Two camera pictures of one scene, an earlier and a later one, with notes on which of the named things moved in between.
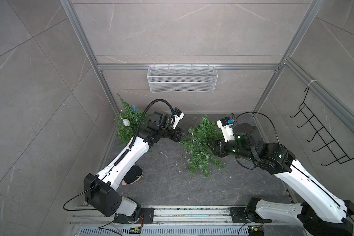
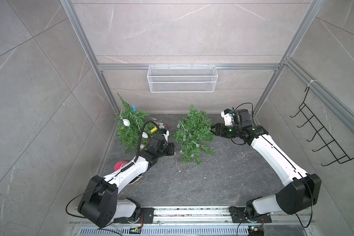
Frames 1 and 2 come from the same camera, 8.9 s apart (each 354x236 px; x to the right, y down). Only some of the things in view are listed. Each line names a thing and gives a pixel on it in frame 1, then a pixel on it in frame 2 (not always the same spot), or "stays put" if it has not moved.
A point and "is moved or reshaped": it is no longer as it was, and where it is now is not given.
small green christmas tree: x=128 y=122 stays put
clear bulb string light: x=191 y=152 to x=184 y=139
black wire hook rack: x=340 y=155 stays put
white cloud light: x=126 y=122 stays put
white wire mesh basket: x=182 y=79 stays put
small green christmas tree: x=198 y=155 is moved or reshaped
